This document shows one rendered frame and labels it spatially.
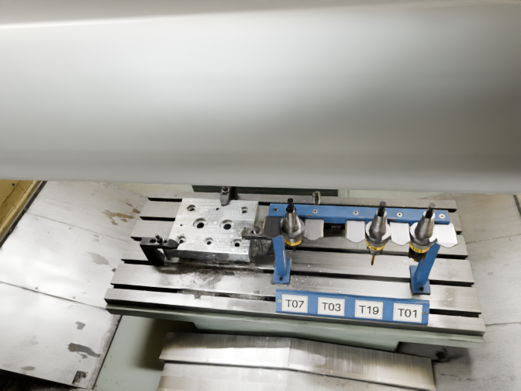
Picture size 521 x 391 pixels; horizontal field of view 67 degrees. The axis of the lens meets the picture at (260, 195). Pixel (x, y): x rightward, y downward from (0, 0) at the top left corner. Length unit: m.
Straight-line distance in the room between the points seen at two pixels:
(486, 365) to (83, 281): 1.49
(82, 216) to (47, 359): 0.63
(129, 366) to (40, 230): 0.71
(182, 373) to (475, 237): 1.16
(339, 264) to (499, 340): 0.53
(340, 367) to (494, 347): 0.47
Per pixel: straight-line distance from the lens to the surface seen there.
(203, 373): 1.44
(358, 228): 1.06
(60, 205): 2.01
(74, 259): 1.86
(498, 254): 1.63
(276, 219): 1.08
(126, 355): 1.68
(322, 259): 1.38
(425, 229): 1.04
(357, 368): 1.38
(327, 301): 1.24
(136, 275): 1.48
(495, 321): 1.51
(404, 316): 1.28
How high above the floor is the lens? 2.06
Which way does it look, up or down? 47 degrees down
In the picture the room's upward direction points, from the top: 9 degrees counter-clockwise
